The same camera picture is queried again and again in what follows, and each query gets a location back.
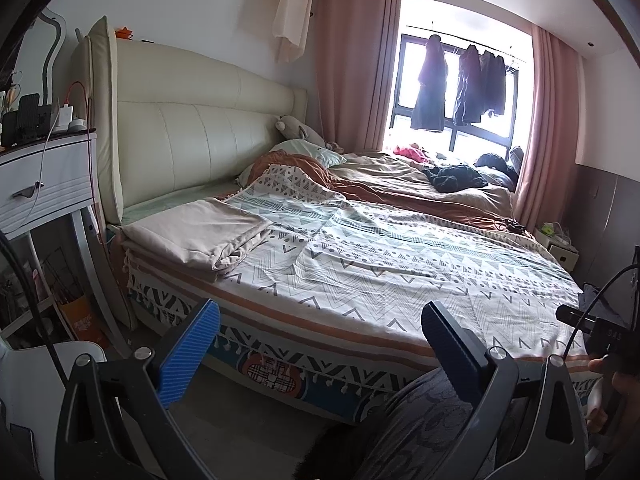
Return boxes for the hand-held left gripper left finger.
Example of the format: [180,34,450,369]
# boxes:
[55,298,221,480]

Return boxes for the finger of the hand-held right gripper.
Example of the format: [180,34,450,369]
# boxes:
[556,305,598,332]

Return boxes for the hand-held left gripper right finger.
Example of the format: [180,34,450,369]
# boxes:
[421,301,590,480]

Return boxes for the beige zip jacket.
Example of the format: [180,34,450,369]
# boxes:
[120,199,275,283]

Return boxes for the pink clothes pile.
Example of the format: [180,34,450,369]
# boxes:
[392,143,433,163]

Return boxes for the hanging dark clothes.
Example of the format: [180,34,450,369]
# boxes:
[387,32,523,161]

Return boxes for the person's right hand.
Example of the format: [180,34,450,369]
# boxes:
[585,357,640,436]

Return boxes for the white nightstand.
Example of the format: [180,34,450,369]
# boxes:
[532,222,582,275]

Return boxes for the patterned zigzag blanket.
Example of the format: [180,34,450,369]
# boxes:
[122,162,601,396]

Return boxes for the person's patterned trouser leg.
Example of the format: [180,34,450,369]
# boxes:
[300,360,501,480]

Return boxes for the printed bed sheet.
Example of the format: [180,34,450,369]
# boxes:
[127,280,601,426]

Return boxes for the orange bag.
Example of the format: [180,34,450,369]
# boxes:
[60,295,108,343]

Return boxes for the black crumpled garment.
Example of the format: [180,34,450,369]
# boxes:
[422,162,488,193]

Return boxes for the brown beige duvet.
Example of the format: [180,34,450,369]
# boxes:
[237,150,531,236]

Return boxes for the dark cushion pile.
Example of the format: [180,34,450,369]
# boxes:
[472,146,525,191]

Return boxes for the pink curtain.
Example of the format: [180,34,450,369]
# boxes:
[515,25,586,226]
[312,0,403,153]

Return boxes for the white dresser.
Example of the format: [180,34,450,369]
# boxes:
[0,127,131,346]

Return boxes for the cream padded headboard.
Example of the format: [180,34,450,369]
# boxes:
[87,35,308,211]

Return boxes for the pale green pillow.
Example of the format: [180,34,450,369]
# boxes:
[270,139,348,168]

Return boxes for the hanging dark garment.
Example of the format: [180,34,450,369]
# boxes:
[479,50,508,117]

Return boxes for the hanging maroon garment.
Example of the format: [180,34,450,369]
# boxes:
[452,44,483,127]

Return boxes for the hanging dark blue jacket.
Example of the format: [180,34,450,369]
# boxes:
[410,34,448,133]

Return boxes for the grey plush toy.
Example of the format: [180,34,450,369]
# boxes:
[275,115,326,147]

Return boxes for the cream side cushion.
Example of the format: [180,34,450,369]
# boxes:
[70,15,125,226]

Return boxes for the wavy framed mirror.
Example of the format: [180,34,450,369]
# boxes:
[37,7,68,106]

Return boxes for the cream cloth cover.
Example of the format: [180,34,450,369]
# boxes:
[272,0,316,63]

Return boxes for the black cable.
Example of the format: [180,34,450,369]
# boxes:
[0,230,68,386]
[560,262,640,361]

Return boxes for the thin black cord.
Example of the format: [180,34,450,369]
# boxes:
[500,217,533,236]

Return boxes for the red cable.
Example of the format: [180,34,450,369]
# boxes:
[62,81,108,246]

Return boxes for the white cable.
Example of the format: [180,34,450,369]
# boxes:
[30,120,53,211]

